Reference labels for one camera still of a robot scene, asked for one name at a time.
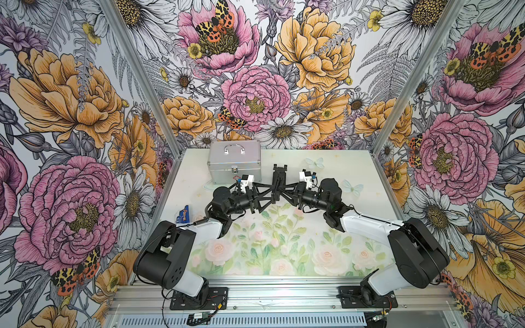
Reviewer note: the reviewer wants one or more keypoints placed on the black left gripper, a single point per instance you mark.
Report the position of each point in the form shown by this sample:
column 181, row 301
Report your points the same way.
column 252, row 199

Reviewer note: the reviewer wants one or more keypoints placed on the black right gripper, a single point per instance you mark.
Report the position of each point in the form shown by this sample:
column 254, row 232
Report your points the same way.
column 298, row 193

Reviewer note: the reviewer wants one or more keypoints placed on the black phone stand front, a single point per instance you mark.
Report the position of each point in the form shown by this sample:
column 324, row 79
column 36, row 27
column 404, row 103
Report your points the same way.
column 279, row 188

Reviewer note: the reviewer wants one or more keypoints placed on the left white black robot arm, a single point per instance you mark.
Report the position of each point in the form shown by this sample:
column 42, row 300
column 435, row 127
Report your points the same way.
column 164, row 258

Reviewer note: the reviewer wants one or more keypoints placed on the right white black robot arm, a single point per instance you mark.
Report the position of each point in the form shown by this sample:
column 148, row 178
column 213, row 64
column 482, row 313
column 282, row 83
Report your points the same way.
column 419, row 258

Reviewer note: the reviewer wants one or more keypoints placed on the silver aluminium first aid case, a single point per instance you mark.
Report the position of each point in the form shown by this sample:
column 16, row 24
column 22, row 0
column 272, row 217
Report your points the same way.
column 229, row 161

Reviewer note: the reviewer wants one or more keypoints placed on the blue small packet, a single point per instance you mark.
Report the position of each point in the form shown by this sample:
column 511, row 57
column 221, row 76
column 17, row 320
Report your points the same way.
column 183, row 217

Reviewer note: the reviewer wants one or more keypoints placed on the small green circuit board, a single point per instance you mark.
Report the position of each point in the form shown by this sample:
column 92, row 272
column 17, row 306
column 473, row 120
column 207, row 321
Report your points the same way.
column 201, row 318

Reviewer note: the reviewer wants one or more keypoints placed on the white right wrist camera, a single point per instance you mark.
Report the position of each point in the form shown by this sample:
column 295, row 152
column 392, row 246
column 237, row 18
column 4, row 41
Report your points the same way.
column 307, row 177

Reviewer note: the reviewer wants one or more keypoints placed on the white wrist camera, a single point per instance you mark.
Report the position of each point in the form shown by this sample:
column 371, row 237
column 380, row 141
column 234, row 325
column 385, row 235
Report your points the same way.
column 307, row 177
column 246, row 181

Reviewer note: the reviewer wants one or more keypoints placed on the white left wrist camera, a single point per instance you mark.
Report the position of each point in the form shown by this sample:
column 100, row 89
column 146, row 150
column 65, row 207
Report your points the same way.
column 246, row 181

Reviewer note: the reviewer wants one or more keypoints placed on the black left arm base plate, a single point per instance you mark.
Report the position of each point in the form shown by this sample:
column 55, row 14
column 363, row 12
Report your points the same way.
column 209, row 298

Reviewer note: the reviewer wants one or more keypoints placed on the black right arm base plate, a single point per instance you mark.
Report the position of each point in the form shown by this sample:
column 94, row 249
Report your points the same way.
column 357, row 297

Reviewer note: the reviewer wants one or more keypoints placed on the aluminium front rail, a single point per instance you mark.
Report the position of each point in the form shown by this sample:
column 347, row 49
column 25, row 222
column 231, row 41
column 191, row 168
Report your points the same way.
column 266, row 294

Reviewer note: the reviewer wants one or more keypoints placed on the aluminium left corner post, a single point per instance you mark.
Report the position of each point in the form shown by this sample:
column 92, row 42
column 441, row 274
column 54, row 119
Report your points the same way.
column 116, row 22

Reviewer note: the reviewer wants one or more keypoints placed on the aluminium corner post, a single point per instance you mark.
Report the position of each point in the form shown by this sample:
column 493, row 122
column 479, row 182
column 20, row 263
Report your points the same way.
column 441, row 32
column 116, row 22

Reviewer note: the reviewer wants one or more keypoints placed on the aluminium right corner post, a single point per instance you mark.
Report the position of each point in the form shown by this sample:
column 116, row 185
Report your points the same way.
column 441, row 32

